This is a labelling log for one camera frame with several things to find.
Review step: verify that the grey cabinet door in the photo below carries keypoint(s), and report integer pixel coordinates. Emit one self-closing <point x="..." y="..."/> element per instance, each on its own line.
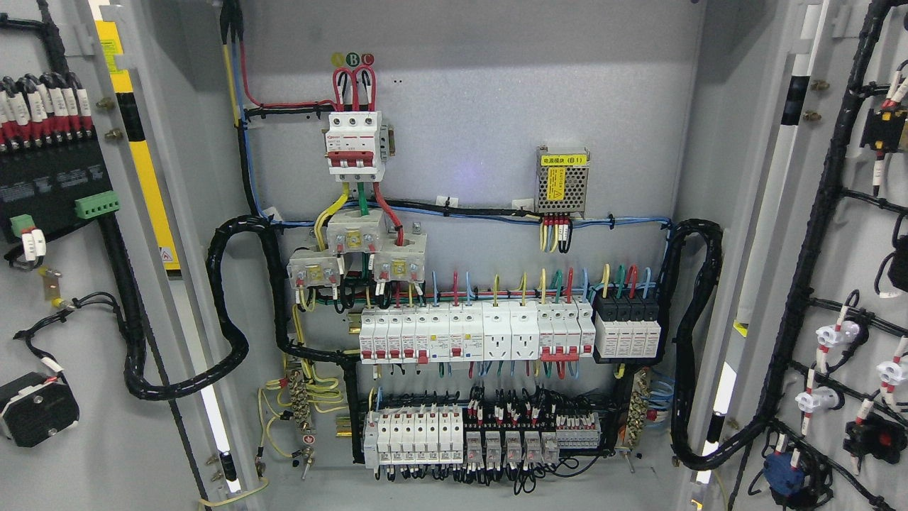
<point x="804" y="339"/>
<point x="124" y="453"/>

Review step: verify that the grey current transformers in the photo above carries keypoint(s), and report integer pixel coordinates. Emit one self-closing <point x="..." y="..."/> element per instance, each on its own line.
<point x="352" y="236"/>

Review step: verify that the white circuit breaker row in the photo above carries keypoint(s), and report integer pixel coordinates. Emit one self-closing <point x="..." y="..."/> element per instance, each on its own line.
<point x="478" y="332"/>

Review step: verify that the metal mesh power supply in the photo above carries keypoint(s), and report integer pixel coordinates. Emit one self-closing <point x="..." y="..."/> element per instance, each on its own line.
<point x="562" y="180"/>

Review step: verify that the red white main breaker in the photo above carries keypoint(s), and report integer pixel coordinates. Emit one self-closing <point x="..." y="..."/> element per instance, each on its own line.
<point x="357" y="146"/>

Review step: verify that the lower white breaker row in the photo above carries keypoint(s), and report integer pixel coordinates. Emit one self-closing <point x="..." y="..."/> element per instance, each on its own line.
<point x="431" y="435"/>

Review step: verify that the relay terminal row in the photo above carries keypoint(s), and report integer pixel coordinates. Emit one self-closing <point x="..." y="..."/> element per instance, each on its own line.
<point x="509" y="432"/>

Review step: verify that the black surge protector block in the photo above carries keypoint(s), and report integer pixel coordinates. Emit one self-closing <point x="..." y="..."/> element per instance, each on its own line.
<point x="628" y="329"/>

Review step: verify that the black digital power meter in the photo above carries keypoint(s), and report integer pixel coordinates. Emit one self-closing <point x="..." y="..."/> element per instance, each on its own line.
<point x="56" y="185"/>

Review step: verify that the white rotary selector switch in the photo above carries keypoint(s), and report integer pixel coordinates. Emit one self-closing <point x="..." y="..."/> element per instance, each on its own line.
<point x="35" y="407"/>

